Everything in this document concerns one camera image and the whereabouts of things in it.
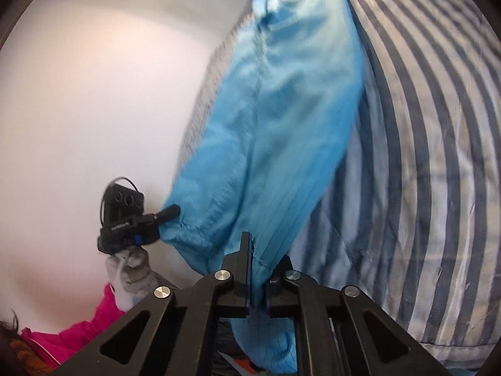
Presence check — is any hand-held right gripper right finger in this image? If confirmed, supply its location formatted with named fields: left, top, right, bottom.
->
left=264, top=254, right=451, bottom=376

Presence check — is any light blue work coat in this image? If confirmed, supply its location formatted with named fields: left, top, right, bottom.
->
left=170, top=0, right=366, bottom=374

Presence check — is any blue white striped blanket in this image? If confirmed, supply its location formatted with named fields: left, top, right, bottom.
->
left=178, top=0, right=501, bottom=369

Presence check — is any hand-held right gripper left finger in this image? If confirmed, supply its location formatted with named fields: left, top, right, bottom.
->
left=51, top=232, right=253, bottom=376

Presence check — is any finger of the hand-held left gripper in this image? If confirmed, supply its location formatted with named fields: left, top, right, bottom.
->
left=154, top=205, right=181, bottom=224

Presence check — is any person's left hand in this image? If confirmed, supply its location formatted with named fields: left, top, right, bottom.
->
left=105, top=245, right=173, bottom=310

